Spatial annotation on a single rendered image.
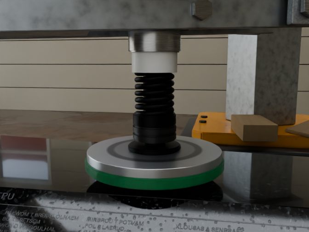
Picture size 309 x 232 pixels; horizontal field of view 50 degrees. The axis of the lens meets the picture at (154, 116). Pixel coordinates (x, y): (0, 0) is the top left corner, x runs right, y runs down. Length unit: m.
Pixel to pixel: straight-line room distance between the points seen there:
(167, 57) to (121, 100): 6.43
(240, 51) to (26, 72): 6.71
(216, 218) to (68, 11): 0.32
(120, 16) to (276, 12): 0.23
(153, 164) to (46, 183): 0.18
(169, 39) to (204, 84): 6.14
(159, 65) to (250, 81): 0.78
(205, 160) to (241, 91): 0.83
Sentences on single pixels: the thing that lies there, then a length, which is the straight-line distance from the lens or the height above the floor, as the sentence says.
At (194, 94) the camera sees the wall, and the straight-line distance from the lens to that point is 6.64.
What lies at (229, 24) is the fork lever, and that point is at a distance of 0.49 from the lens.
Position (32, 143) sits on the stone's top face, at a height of 0.82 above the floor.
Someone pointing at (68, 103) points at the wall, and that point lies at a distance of 7.32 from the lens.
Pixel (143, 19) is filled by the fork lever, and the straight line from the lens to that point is 0.45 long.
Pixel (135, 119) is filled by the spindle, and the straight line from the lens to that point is 0.51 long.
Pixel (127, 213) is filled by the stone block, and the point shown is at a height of 0.80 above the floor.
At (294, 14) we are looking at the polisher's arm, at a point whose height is 1.07.
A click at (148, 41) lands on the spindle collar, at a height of 1.03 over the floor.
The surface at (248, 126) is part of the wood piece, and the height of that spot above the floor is 0.83.
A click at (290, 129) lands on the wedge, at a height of 0.79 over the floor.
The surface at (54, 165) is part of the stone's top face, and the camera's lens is 0.63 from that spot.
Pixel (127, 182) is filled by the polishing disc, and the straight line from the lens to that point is 0.44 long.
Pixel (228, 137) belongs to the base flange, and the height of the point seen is 0.77.
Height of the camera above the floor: 1.00
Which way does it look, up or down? 9 degrees down
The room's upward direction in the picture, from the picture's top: straight up
